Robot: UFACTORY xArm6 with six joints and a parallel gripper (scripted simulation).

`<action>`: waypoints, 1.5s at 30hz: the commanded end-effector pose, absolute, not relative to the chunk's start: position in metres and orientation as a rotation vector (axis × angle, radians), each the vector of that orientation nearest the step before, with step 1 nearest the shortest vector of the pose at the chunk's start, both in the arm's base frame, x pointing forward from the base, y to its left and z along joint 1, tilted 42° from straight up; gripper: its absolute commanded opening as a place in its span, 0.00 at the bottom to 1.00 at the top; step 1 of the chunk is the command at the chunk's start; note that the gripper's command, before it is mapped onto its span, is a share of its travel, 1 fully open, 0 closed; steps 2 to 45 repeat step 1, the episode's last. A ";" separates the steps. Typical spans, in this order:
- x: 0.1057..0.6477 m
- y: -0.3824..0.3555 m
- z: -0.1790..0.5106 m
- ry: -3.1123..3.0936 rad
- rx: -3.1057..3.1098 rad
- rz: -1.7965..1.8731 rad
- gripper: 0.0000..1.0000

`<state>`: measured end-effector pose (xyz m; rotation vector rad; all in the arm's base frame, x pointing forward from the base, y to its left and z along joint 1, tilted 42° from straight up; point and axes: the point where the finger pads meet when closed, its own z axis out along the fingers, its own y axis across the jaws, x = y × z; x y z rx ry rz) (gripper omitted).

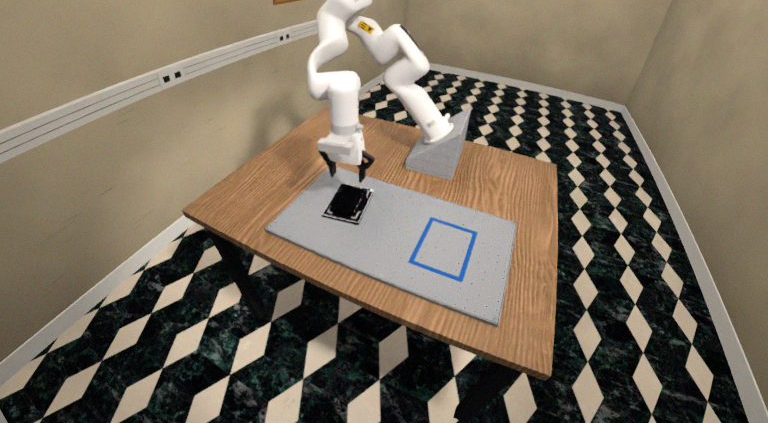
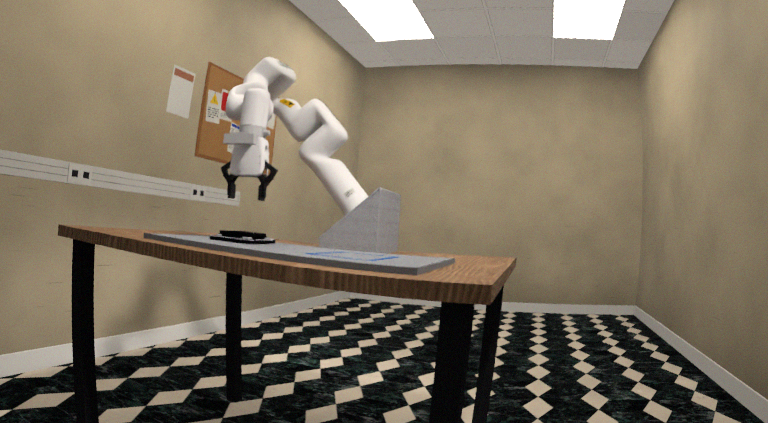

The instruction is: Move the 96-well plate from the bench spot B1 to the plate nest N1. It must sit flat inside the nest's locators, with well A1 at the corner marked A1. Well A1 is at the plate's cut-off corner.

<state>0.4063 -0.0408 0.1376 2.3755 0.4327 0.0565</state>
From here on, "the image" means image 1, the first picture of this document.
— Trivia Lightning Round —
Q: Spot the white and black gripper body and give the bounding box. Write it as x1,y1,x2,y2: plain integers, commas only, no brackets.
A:
328,130,365,165

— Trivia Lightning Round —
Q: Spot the blue tape square outline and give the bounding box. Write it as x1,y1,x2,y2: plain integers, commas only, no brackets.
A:
408,217,478,282

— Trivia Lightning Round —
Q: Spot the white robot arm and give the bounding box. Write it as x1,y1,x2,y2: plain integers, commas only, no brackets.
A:
307,0,454,156

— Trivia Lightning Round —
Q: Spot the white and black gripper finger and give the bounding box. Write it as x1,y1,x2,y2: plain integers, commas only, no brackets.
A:
319,151,336,177
356,150,375,183

